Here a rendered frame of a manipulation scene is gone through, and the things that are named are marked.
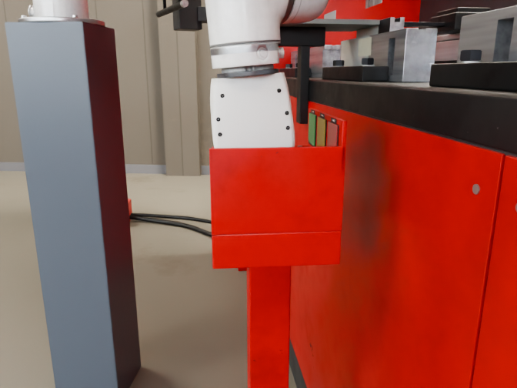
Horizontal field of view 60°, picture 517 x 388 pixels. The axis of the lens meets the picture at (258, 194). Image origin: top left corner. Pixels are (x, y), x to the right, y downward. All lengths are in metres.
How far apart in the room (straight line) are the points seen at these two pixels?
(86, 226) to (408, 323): 0.82
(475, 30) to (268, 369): 0.56
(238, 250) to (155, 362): 1.05
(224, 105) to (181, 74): 3.40
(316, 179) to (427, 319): 0.21
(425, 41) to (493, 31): 0.26
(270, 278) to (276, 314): 0.06
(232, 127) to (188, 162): 3.47
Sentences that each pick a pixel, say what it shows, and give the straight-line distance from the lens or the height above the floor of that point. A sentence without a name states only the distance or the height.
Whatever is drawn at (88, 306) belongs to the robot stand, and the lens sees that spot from 1.28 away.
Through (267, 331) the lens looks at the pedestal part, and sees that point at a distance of 0.69.
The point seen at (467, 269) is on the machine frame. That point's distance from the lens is 0.49.
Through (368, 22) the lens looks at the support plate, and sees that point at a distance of 1.04.
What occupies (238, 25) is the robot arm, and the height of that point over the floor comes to 0.94.
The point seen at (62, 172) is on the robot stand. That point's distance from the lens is 1.18.
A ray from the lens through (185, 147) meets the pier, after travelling 3.98.
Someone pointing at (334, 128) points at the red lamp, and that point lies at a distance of 0.56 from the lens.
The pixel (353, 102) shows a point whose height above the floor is 0.84.
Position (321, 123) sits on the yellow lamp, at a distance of 0.63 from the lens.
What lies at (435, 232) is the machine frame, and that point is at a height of 0.72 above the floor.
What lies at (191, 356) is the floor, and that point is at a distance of 1.57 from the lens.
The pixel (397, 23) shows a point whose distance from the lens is 1.01.
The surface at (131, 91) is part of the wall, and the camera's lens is 4.16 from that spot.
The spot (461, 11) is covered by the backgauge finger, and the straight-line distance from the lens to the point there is 1.19.
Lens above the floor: 0.90
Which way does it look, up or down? 15 degrees down
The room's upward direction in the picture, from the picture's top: straight up
